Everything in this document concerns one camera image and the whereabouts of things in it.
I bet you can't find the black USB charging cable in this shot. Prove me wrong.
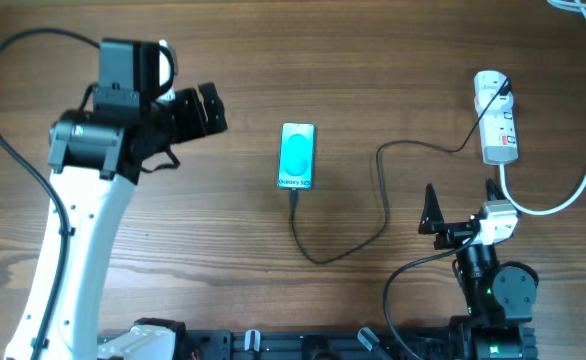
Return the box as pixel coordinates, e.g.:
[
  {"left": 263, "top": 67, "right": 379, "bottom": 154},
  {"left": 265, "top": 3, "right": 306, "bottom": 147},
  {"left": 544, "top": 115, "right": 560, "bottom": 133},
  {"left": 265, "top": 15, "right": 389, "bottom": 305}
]
[{"left": 287, "top": 75, "right": 513, "bottom": 266}]

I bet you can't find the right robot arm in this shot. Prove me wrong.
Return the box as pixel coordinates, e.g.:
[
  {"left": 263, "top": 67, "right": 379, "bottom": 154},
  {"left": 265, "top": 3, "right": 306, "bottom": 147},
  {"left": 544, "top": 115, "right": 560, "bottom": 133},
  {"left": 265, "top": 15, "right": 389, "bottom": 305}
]
[{"left": 418, "top": 179, "right": 539, "bottom": 359}]

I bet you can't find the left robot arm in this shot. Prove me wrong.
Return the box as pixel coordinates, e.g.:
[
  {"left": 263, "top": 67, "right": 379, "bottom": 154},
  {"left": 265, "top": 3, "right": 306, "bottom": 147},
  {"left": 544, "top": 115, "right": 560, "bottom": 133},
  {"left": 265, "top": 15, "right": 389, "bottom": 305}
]
[{"left": 4, "top": 39, "right": 228, "bottom": 359}]

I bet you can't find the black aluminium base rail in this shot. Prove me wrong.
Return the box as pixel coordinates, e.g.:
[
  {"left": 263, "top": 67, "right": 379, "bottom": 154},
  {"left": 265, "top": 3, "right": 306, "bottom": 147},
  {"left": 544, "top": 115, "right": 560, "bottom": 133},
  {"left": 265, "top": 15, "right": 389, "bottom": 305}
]
[{"left": 98, "top": 327, "right": 539, "bottom": 360}]

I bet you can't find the white power strip socket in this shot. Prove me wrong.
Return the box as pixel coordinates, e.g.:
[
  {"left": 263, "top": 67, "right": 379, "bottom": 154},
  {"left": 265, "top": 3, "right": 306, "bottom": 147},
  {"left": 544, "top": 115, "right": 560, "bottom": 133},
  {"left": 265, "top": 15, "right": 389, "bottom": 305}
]
[{"left": 474, "top": 70, "right": 518, "bottom": 165}]

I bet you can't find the turquoise screen Galaxy smartphone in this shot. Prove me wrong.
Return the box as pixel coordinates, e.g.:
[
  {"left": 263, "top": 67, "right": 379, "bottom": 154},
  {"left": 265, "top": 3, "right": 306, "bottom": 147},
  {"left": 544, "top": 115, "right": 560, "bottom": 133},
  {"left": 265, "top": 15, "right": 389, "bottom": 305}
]
[{"left": 277, "top": 123, "right": 316, "bottom": 189}]

